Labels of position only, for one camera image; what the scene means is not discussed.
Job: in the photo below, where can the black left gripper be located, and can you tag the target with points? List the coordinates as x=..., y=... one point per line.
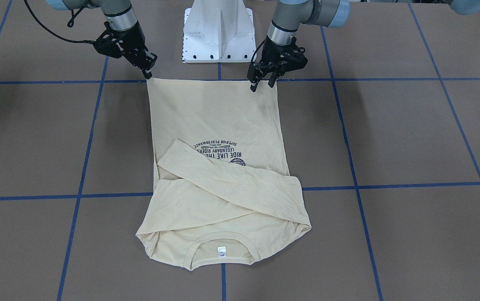
x=271, y=49

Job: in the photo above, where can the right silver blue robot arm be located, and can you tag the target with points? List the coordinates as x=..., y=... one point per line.
x=120, y=14

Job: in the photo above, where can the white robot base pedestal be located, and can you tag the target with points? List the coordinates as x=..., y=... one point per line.
x=218, y=31

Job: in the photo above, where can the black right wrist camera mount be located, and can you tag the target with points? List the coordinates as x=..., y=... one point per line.
x=107, y=45

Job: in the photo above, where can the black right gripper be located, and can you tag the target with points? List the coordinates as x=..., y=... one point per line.
x=132, y=36

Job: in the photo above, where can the beige long sleeve shirt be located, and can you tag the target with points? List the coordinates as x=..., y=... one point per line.
x=223, y=192

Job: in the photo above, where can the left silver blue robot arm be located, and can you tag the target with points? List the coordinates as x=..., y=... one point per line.
x=289, y=14

